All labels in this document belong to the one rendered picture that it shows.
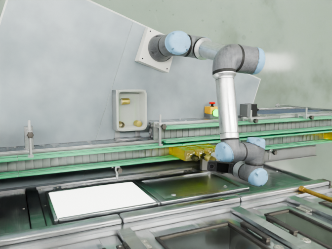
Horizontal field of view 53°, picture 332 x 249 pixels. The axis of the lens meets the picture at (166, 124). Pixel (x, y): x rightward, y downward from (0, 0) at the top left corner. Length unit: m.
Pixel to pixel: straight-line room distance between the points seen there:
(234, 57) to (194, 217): 0.66
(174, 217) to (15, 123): 0.92
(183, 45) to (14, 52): 0.82
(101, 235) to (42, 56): 0.96
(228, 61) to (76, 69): 0.83
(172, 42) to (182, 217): 0.84
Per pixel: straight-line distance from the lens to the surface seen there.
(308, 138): 2.55
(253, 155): 1.37
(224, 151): 1.28
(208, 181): 1.74
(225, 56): 1.37
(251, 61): 1.44
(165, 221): 1.34
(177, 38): 1.71
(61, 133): 1.83
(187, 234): 1.28
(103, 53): 1.86
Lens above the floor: 2.54
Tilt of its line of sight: 64 degrees down
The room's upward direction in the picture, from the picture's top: 106 degrees clockwise
